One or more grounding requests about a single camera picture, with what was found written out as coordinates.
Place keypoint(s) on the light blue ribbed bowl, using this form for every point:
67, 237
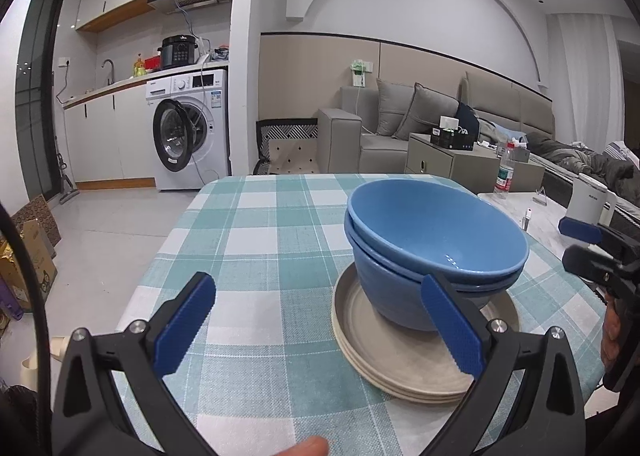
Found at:
397, 298

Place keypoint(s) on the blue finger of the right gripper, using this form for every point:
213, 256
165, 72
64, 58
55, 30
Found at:
581, 231
595, 268

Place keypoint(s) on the black box on cabinet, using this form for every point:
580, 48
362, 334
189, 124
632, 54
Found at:
458, 139

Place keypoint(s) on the left hand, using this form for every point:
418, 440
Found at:
312, 446

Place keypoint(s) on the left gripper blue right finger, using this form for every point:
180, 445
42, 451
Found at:
546, 416

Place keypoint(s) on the grey cushion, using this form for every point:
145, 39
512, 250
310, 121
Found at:
426, 108
393, 104

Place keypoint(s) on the large blue bowl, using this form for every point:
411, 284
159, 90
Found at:
424, 226

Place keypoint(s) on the black pressure cooker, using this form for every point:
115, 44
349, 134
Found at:
177, 50

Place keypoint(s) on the dark glass door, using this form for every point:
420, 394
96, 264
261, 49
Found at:
34, 86

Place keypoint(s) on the teal checkered tablecloth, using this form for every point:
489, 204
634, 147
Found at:
264, 371

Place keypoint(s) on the grey sofa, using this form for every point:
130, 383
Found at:
368, 131

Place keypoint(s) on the yellow oil bottle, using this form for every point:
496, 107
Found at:
139, 67

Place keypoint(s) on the grey blanket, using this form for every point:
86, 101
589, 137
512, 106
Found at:
621, 177

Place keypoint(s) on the grey side cabinet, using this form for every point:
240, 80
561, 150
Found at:
476, 170

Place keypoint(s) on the white wall charger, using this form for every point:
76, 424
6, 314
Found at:
360, 69

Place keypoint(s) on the right hand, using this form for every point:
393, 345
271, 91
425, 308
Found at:
610, 348

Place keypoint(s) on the white kitchen counter cabinets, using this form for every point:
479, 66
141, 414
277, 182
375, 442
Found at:
109, 139

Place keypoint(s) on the black patterned folded mat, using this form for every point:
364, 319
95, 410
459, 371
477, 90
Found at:
287, 146

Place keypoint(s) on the white electric kettle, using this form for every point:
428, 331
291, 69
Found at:
591, 201

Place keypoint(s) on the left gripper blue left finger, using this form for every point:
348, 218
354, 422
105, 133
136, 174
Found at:
89, 417

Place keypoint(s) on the white marble coffee table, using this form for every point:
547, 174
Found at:
546, 244

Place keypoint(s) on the plastic water bottle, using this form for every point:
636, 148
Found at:
505, 172

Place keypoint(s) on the white washing machine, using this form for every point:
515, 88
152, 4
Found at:
189, 129

